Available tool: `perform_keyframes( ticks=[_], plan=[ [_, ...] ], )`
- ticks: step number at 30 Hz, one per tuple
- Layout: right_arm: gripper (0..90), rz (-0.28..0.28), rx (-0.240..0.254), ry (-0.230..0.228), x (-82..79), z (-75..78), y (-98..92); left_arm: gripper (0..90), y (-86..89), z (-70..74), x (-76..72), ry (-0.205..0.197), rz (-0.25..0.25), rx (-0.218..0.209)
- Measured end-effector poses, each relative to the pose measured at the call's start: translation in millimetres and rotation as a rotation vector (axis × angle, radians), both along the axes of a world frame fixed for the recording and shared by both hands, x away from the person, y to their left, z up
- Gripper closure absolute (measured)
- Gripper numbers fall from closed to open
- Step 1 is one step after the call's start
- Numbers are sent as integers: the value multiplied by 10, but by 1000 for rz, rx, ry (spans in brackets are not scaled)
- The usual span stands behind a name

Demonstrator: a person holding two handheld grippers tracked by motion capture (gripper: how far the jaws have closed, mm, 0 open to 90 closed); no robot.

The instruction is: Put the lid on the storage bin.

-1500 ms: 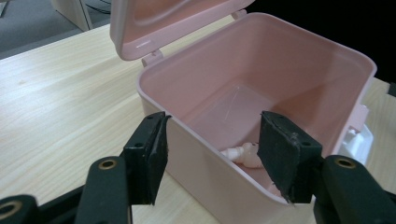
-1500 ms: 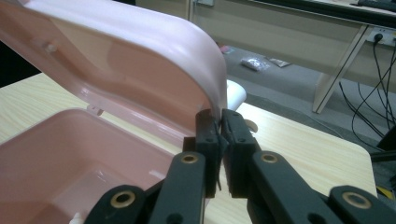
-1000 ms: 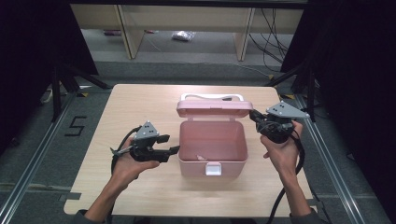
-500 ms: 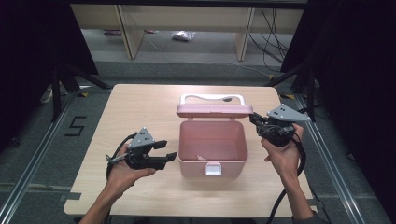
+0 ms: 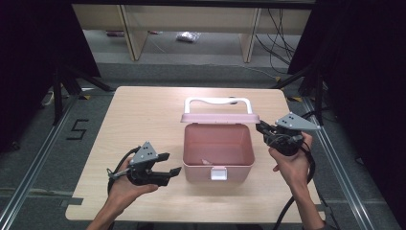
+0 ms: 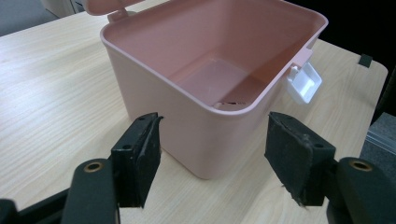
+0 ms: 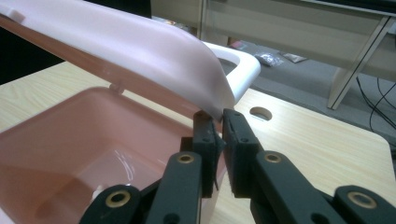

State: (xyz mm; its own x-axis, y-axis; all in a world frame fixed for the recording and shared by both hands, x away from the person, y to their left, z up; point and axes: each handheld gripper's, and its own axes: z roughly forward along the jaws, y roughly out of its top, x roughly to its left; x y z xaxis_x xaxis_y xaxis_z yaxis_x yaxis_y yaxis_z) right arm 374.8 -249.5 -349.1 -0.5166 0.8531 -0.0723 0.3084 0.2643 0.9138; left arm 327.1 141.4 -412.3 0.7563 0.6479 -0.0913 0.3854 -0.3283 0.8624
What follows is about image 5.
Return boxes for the black tripod stand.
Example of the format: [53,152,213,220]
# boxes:
[51,63,116,126]
[271,61,327,127]

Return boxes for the person's right hand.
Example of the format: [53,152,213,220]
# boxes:
[268,131,314,190]

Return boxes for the aluminium floor rail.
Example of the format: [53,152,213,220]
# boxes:
[0,94,80,230]
[301,97,374,230]

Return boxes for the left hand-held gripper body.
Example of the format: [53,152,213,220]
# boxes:
[106,141,169,187]

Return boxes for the clear plastic bag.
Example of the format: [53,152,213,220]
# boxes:
[175,31,201,43]

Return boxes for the person's left hand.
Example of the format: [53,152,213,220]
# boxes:
[107,157,160,213]

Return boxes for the black floor cable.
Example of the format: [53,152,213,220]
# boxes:
[298,107,329,124]

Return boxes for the black curtain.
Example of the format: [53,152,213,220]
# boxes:
[0,0,101,161]
[286,0,406,229]

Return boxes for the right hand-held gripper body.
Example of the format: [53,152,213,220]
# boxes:
[264,111,322,157]

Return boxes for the hanging black cables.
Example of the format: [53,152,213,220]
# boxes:
[254,8,298,75]

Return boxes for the grey floor tape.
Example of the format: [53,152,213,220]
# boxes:
[59,196,84,208]

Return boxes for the pink storage box white handle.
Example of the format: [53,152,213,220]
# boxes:
[180,97,261,184]

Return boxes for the left hand-held gripper black cable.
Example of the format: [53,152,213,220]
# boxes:
[107,145,142,196]

